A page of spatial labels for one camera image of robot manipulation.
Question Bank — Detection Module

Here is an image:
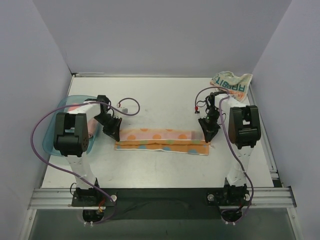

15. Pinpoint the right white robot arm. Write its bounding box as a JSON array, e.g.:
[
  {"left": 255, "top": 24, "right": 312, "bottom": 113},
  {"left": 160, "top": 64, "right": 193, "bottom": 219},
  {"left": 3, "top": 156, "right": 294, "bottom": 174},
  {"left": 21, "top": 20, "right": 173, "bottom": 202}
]
[{"left": 198, "top": 90, "right": 261, "bottom": 206}]

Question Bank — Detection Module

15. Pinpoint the orange polka dot towel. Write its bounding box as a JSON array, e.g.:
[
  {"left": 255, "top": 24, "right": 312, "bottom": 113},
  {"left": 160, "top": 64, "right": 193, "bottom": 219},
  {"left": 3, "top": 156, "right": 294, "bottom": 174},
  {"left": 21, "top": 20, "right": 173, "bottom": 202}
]
[{"left": 114, "top": 128, "right": 210, "bottom": 156}]

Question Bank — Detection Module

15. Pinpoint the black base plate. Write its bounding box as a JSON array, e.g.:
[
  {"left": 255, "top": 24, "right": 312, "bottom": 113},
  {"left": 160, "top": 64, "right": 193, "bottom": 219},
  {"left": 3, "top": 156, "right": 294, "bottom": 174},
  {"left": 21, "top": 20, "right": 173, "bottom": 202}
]
[{"left": 71, "top": 185, "right": 251, "bottom": 223}]

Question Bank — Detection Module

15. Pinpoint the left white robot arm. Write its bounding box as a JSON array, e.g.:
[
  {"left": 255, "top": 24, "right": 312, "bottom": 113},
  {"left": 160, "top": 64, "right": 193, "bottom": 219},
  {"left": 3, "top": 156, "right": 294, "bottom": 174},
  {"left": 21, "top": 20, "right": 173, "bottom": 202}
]
[{"left": 53, "top": 95, "right": 122, "bottom": 206}]

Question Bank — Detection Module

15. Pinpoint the salmon rolled towel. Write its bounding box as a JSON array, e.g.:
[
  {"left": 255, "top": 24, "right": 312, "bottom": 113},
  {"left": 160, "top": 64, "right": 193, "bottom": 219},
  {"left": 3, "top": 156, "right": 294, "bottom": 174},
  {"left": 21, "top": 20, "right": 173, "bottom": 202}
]
[{"left": 66, "top": 106, "right": 79, "bottom": 113}]

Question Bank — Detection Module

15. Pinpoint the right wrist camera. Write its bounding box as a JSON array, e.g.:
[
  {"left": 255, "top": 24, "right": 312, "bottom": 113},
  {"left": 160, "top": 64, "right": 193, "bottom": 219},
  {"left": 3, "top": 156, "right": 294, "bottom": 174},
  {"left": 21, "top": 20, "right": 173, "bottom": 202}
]
[{"left": 194, "top": 106, "right": 200, "bottom": 114}]

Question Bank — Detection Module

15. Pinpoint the white rabbit print towel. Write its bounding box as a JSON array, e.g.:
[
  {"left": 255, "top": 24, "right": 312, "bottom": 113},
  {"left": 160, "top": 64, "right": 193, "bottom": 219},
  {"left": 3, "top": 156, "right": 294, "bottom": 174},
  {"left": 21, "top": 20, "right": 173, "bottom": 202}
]
[{"left": 210, "top": 71, "right": 253, "bottom": 103}]

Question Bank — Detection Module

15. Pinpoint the teal plastic tray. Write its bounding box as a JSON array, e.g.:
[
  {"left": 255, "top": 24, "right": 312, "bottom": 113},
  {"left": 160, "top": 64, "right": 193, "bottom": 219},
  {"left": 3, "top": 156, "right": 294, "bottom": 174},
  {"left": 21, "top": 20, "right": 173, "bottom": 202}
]
[{"left": 42, "top": 95, "right": 101, "bottom": 157}]

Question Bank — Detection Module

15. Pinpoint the aluminium front rail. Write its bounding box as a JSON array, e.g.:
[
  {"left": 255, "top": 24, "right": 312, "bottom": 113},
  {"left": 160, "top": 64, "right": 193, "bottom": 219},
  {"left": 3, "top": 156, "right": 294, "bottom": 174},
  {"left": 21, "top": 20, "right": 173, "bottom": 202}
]
[{"left": 28, "top": 187, "right": 297, "bottom": 210}]

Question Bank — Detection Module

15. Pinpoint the pink rolled towel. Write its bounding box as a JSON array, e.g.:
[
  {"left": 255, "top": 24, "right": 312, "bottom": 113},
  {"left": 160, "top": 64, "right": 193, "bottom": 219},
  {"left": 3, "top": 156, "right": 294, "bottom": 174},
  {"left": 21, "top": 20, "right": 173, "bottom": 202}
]
[{"left": 87, "top": 118, "right": 99, "bottom": 138}]

